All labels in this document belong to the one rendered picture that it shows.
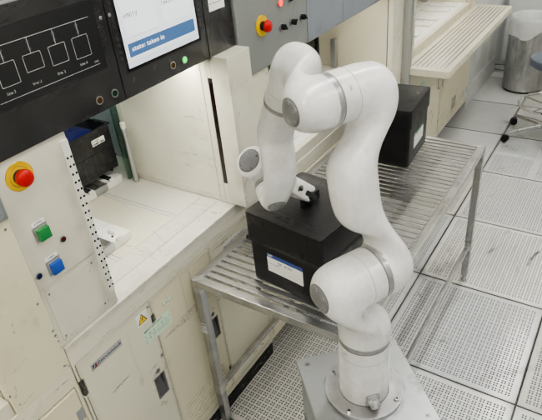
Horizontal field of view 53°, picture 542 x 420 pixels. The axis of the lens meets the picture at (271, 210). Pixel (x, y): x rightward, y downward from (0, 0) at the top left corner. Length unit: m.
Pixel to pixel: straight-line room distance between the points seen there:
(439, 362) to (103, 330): 1.49
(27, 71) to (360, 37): 2.13
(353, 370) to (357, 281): 0.28
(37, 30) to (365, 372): 1.03
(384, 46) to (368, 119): 2.04
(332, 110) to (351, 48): 2.19
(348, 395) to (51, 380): 0.76
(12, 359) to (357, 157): 0.93
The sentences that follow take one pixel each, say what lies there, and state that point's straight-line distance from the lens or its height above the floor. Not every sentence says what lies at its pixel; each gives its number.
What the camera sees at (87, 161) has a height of 1.02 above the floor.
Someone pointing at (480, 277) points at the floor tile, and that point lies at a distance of 2.98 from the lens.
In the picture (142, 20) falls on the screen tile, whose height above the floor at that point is 1.57.
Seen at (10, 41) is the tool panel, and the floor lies 1.62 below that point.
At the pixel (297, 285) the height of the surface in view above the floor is 0.81.
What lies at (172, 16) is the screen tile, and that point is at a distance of 1.56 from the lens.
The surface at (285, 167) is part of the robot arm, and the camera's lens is 1.27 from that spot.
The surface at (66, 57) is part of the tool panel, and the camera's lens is 1.33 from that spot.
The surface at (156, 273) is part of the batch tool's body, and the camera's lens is 1.69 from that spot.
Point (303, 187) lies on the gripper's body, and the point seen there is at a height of 1.13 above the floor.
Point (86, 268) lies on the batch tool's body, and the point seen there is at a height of 1.03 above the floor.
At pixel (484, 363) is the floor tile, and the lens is 2.57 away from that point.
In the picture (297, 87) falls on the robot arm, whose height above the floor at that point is 1.55.
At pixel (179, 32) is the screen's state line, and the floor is 1.51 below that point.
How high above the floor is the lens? 1.88
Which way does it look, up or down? 33 degrees down
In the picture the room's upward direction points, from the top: 6 degrees counter-clockwise
